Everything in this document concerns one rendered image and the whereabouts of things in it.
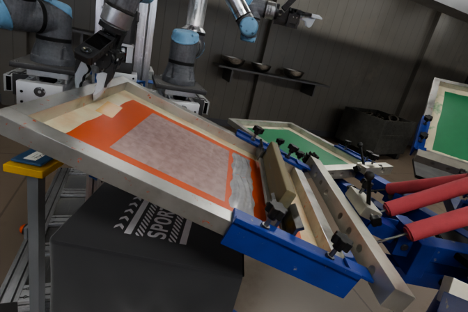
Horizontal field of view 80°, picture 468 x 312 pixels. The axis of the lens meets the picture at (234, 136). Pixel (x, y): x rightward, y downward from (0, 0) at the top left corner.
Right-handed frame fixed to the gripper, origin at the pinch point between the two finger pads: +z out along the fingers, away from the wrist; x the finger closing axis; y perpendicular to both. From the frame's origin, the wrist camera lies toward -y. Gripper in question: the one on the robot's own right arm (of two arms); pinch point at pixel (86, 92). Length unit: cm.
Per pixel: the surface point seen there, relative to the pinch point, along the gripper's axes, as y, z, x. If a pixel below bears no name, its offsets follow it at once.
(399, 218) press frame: 5, -8, -106
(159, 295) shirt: -22, 32, -43
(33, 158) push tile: 9.8, 34.2, 12.7
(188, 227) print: -7.8, 20.6, -42.8
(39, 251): 10, 72, 0
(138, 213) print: -5.8, 24.8, -28.0
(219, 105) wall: 420, 79, -50
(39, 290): 10, 92, -5
